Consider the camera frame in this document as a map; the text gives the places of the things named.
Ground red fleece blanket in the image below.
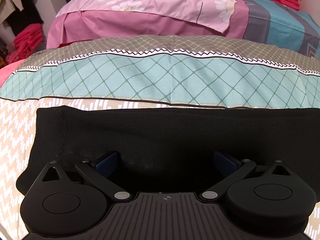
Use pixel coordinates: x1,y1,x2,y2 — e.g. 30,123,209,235
0,59,24,87

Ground black pants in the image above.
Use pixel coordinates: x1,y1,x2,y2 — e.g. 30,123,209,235
16,106,319,194

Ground pink floral pillow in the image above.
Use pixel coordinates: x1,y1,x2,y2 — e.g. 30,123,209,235
47,0,249,48

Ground teal grey striped pillow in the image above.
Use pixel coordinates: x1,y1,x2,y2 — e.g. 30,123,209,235
243,0,319,60

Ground patterned beige teal bedsheet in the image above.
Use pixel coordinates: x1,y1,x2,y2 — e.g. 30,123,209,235
1,35,319,239

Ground red clothes pile left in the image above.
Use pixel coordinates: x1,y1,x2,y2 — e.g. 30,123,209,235
6,23,43,63

